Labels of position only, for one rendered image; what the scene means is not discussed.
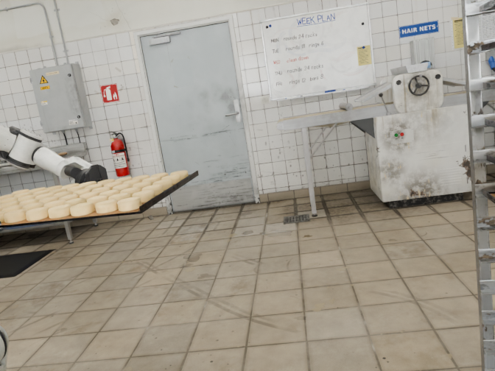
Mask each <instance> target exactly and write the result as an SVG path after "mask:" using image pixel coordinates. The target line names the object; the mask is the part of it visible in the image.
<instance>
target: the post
mask: <svg viewBox="0 0 495 371"><path fill-rule="evenodd" d="M474 2H478V0H461V6H462V19H463V45H464V58H465V72H466V98H467V111H468V136H469V150H470V164H471V189H472V202H473V216H474V242H475V255H476V268H477V294H478V308H479V321H480V347H481V360H482V371H485V369H491V368H495V355H494V356H487V355H486V353H485V351H484V349H483V340H492V339H494V326H493V325H485V324H484V323H483V321H482V311H488V310H493V297H492V294H491V295H483V293H482V292H481V291H480V280H491V264H482V263H481V262H480V261H479V255H478V250H480V249H490V238H489V231H479V230H478V229H477V217H484V216H488V198H487V197H484V198H478V197H476V196H475V187H474V185H475V184H483V183H487V178H486V163H478V164H476V163H474V161H473V151H474V150H480V149H485V134H484V127H481V128H475V129H474V128H472V127H471V116H474V115H480V114H483V103H482V91H475V92H469V80H472V79H478V78H482V75H481V59H480V53H479V54H470V55H468V53H467V43H468V42H473V41H478V40H480V30H479V15H474V16H469V17H466V14H465V4H470V3H474Z"/></svg>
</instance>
